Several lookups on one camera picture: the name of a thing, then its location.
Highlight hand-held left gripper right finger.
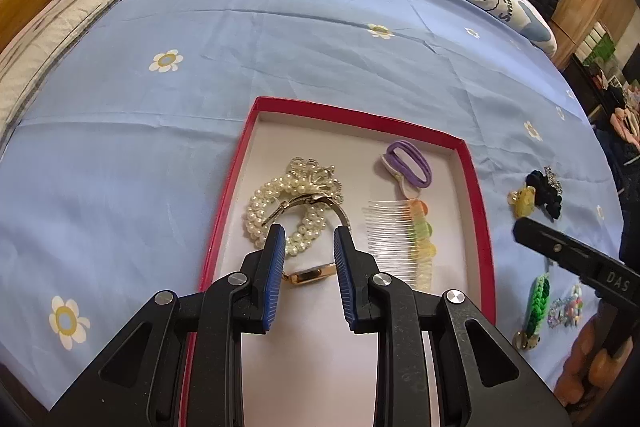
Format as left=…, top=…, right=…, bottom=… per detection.
left=332, top=226, right=573, bottom=427

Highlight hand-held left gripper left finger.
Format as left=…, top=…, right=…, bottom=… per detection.
left=50, top=224, right=287, bottom=427

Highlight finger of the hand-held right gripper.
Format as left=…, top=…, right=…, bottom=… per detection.
left=513, top=217, right=603, bottom=280

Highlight gold wrist watch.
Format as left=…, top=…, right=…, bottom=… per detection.
left=261, top=191, right=352, bottom=287

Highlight black scrunchie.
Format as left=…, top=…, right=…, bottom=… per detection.
left=525, top=168, right=565, bottom=222

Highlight yellow hair claw clip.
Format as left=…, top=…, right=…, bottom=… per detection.
left=508, top=187, right=540, bottom=219

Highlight green braided bracelet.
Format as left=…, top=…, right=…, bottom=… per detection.
left=515, top=274, right=552, bottom=352

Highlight colourful beaded bracelet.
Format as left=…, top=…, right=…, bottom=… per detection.
left=547, top=284, right=585, bottom=329

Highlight red cardboard box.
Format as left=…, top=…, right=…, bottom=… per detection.
left=180, top=96, right=497, bottom=427

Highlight person's right hand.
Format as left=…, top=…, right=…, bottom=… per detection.
left=557, top=312, right=633, bottom=413

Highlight clear hair comb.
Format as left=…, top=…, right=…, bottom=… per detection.
left=362, top=198, right=438, bottom=292

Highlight green storage boxes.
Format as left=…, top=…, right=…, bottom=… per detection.
left=580, top=24, right=616, bottom=62

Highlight grey striped pillow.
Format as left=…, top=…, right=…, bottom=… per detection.
left=0, top=0, right=156, bottom=142

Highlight white pearl bracelet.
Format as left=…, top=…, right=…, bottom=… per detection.
left=245, top=157, right=346, bottom=258

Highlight purple hair tie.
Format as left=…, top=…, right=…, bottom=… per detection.
left=375, top=141, right=432, bottom=200

